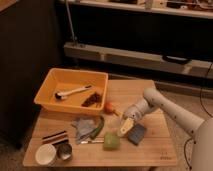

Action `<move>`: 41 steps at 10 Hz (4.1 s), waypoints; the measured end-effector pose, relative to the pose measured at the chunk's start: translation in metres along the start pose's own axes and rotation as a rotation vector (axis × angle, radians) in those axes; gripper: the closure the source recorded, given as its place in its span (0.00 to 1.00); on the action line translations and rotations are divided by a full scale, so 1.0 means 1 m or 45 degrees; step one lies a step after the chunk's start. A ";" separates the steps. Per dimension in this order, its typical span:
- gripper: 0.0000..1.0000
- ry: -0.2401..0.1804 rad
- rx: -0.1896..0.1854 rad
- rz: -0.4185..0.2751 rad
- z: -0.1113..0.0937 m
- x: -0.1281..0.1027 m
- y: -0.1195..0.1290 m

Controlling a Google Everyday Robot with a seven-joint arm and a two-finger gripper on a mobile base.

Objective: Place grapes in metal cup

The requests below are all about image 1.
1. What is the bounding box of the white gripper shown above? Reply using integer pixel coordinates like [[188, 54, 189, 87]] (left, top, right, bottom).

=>
[[117, 104, 147, 137]]

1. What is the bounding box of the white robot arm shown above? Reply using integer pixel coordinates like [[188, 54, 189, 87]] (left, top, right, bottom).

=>
[[119, 88, 213, 171]]

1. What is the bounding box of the metal cup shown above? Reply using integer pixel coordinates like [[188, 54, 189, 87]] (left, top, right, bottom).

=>
[[57, 143, 72, 161]]

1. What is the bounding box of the blue sponge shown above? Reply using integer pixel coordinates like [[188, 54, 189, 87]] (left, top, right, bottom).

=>
[[127, 124, 147, 145]]

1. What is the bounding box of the green pepper toy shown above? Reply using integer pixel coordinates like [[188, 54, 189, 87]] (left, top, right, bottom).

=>
[[90, 116, 105, 140]]

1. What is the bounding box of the small metal knife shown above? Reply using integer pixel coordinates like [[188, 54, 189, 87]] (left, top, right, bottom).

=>
[[80, 140, 104, 145]]

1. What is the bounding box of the grey blue cloth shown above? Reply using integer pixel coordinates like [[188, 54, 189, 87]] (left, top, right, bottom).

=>
[[71, 118, 96, 144]]

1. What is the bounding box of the striped black brown block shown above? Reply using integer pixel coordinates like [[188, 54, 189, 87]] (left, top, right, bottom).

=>
[[42, 131, 68, 145]]

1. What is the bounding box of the yellow plastic bin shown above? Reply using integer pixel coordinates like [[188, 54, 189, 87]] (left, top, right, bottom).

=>
[[34, 68, 108, 115]]

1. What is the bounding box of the white bowl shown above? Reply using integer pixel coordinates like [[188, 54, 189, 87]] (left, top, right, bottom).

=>
[[35, 144, 56, 166]]

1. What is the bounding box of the upper wooden shelf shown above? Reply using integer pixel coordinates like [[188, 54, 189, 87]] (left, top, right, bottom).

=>
[[59, 0, 213, 20]]

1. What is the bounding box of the metal shelf rail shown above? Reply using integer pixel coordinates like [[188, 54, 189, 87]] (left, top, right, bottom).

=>
[[64, 42, 213, 79]]

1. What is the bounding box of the white handled brush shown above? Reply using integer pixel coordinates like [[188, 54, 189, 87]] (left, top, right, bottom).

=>
[[55, 85, 91, 100]]

